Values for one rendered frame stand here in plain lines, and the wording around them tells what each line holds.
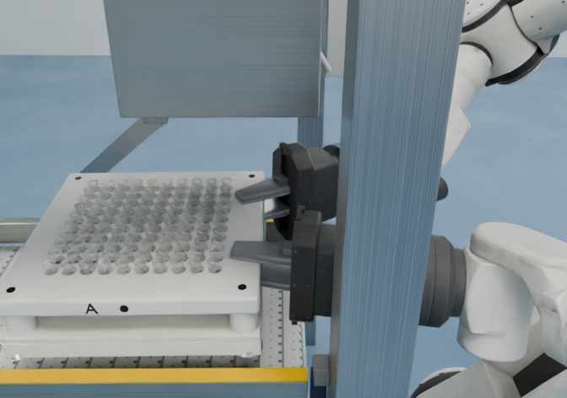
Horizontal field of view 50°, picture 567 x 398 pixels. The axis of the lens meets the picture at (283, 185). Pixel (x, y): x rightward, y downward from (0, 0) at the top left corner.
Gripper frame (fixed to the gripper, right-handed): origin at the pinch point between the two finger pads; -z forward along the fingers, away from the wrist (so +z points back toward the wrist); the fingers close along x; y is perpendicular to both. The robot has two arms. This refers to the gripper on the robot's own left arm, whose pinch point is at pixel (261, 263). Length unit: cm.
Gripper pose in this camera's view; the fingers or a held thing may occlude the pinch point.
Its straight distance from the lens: 60.8
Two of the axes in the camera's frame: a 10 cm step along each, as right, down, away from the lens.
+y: 1.3, -4.9, 8.6
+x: -0.2, 8.7, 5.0
